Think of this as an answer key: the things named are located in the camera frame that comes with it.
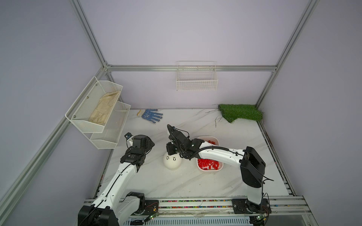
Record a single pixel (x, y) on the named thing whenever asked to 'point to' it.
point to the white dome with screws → (172, 161)
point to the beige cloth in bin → (106, 100)
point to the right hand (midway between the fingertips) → (168, 148)
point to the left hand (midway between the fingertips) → (144, 145)
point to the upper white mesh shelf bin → (91, 109)
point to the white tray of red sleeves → (206, 165)
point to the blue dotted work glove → (148, 115)
